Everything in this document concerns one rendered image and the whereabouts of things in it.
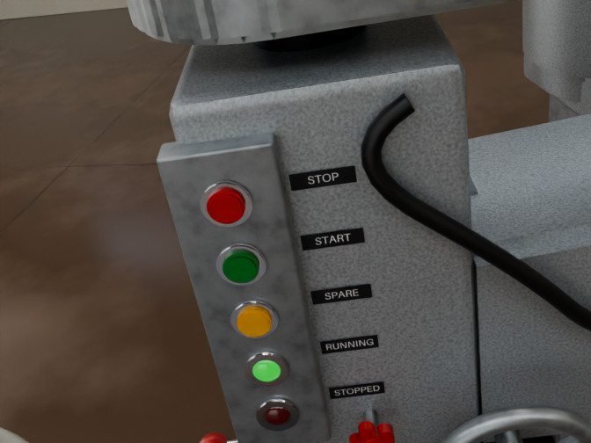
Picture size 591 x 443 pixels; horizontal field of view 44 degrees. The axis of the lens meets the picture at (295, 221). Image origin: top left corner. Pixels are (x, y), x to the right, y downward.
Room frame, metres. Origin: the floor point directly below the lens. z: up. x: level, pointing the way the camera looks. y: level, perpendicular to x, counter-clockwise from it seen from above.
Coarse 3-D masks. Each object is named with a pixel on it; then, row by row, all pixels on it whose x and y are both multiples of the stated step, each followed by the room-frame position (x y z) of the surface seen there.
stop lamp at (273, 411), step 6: (270, 408) 0.44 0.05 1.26; (276, 408) 0.44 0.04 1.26; (282, 408) 0.44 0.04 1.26; (270, 414) 0.44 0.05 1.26; (276, 414) 0.43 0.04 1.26; (282, 414) 0.43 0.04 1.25; (288, 414) 0.44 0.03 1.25; (270, 420) 0.43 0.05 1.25; (276, 420) 0.43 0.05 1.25; (282, 420) 0.43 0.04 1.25; (288, 420) 0.44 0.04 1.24
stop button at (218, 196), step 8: (216, 192) 0.43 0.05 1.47; (224, 192) 0.43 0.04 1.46; (232, 192) 0.43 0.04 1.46; (208, 200) 0.44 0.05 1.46; (216, 200) 0.43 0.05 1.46; (224, 200) 0.43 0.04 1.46; (232, 200) 0.43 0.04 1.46; (240, 200) 0.43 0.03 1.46; (208, 208) 0.44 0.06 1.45; (216, 208) 0.43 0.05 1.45; (224, 208) 0.43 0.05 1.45; (232, 208) 0.43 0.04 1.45; (240, 208) 0.43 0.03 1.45; (216, 216) 0.43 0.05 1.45; (224, 216) 0.43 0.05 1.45; (232, 216) 0.43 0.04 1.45; (240, 216) 0.43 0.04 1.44
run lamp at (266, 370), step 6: (264, 360) 0.44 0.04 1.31; (258, 366) 0.44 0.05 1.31; (264, 366) 0.43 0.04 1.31; (270, 366) 0.43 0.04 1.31; (276, 366) 0.44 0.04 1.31; (252, 372) 0.44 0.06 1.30; (258, 372) 0.43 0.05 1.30; (264, 372) 0.43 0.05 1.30; (270, 372) 0.43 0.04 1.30; (276, 372) 0.43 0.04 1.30; (258, 378) 0.44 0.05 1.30; (264, 378) 0.43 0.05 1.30; (270, 378) 0.43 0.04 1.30
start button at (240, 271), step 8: (232, 256) 0.43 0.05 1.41; (240, 256) 0.43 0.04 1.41; (248, 256) 0.43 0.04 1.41; (224, 264) 0.44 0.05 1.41; (232, 264) 0.43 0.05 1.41; (240, 264) 0.43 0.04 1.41; (248, 264) 0.43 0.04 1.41; (256, 264) 0.43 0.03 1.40; (224, 272) 0.44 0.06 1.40; (232, 272) 0.43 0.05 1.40; (240, 272) 0.43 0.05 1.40; (248, 272) 0.43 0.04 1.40; (256, 272) 0.43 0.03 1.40; (232, 280) 0.44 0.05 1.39; (240, 280) 0.43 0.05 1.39; (248, 280) 0.43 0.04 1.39
